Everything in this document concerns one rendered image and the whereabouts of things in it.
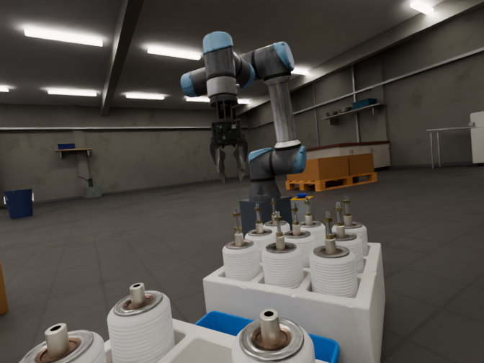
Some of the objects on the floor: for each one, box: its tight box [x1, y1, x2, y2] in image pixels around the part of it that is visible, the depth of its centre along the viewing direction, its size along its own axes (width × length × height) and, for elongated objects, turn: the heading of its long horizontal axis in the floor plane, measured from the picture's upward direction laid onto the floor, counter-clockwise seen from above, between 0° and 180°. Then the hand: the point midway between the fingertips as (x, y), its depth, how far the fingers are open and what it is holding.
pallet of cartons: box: [285, 153, 377, 192], centre depth 438 cm, size 134×96×48 cm
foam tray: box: [203, 243, 385, 363], centre depth 73 cm, size 39×39×18 cm
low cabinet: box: [306, 140, 390, 171], centre depth 722 cm, size 170×215×79 cm
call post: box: [291, 197, 315, 224], centre depth 101 cm, size 7×7×31 cm
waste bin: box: [2, 189, 34, 219], centre depth 456 cm, size 46×41×52 cm
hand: (232, 177), depth 68 cm, fingers open, 3 cm apart
